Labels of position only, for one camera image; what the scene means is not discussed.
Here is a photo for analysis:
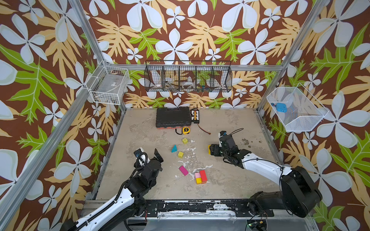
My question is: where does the red arch block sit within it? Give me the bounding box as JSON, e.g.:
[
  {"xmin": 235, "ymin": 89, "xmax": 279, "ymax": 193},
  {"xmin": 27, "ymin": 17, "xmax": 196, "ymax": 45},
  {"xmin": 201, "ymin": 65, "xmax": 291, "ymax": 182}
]
[{"xmin": 199, "ymin": 170, "xmax": 208, "ymax": 184}]

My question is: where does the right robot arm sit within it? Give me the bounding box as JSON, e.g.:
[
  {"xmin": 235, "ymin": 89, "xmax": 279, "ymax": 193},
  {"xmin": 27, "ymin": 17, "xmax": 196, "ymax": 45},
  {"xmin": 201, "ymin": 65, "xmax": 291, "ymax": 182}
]
[{"xmin": 208, "ymin": 134, "xmax": 323, "ymax": 218}]

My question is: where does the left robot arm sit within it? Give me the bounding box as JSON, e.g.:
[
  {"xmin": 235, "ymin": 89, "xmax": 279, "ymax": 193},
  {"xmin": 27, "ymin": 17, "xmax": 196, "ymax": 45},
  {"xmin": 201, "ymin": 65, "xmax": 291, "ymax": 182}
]
[{"xmin": 60, "ymin": 148, "xmax": 164, "ymax": 231}]

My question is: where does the teal triangle block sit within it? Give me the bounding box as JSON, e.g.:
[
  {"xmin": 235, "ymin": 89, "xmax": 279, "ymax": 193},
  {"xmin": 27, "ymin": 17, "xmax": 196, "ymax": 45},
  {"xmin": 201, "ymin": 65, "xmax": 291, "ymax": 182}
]
[{"xmin": 171, "ymin": 145, "xmax": 178, "ymax": 153}]

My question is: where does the magenta block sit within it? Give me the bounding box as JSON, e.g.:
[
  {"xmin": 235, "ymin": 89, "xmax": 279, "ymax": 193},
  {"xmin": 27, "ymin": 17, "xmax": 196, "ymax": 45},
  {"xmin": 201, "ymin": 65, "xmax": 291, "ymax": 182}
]
[{"xmin": 179, "ymin": 166, "xmax": 189, "ymax": 176}]

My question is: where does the yellow tape measure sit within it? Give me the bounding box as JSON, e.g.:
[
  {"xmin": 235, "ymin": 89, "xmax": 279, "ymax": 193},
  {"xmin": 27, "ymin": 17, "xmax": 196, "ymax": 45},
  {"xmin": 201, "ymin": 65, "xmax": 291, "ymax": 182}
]
[{"xmin": 182, "ymin": 127, "xmax": 190, "ymax": 134}]

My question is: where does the black tool case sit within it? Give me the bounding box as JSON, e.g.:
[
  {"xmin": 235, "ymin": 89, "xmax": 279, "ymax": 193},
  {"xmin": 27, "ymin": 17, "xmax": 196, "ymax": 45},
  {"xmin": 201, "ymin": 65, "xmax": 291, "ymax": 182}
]
[{"xmin": 156, "ymin": 107, "xmax": 192, "ymax": 129}]

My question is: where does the black battery holder box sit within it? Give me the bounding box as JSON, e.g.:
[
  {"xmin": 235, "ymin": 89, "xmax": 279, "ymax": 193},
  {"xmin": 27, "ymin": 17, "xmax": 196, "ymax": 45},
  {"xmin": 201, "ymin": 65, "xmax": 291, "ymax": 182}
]
[{"xmin": 190, "ymin": 108, "xmax": 200, "ymax": 124}]

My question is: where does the blue object in basket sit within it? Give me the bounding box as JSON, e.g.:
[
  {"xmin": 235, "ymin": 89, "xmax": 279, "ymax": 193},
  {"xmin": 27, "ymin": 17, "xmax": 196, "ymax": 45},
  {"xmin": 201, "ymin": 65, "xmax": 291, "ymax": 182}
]
[{"xmin": 275, "ymin": 103, "xmax": 288, "ymax": 113}]

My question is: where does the white mesh basket right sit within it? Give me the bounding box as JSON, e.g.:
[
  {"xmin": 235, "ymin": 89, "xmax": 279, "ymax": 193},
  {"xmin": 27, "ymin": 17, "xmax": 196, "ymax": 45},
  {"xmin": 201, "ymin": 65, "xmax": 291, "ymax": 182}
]
[{"xmin": 267, "ymin": 84, "xmax": 329, "ymax": 133}]

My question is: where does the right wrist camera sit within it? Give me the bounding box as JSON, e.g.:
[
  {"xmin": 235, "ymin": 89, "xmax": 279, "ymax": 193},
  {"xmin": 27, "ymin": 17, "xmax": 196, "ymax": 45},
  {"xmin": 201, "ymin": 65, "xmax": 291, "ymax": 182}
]
[{"xmin": 219, "ymin": 131, "xmax": 227, "ymax": 139}]

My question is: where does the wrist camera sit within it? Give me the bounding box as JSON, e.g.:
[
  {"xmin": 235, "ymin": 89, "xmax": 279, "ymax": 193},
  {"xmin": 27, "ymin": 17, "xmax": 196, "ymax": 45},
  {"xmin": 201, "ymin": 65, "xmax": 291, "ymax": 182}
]
[
  {"xmin": 134, "ymin": 147, "xmax": 146, "ymax": 168},
  {"xmin": 219, "ymin": 131, "xmax": 227, "ymax": 139}
]

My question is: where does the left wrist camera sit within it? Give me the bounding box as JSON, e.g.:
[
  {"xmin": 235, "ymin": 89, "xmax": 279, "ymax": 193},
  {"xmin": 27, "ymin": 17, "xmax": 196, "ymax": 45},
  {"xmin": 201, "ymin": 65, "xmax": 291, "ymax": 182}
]
[{"xmin": 134, "ymin": 147, "xmax": 146, "ymax": 168}]

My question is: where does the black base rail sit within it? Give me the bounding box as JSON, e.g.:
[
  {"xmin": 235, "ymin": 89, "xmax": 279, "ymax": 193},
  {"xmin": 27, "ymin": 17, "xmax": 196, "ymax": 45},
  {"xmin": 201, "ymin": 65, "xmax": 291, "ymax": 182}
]
[{"xmin": 145, "ymin": 199, "xmax": 274, "ymax": 218}]

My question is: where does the black wire basket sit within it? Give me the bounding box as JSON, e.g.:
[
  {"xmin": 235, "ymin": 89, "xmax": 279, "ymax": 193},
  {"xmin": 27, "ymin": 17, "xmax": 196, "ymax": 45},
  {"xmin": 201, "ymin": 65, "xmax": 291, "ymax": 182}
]
[{"xmin": 144, "ymin": 60, "xmax": 233, "ymax": 92}]

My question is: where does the white wire basket left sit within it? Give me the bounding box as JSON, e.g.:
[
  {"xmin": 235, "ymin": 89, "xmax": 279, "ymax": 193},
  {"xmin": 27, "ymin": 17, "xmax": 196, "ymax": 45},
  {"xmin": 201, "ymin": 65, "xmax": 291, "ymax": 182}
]
[{"xmin": 86, "ymin": 62, "xmax": 130, "ymax": 105}]

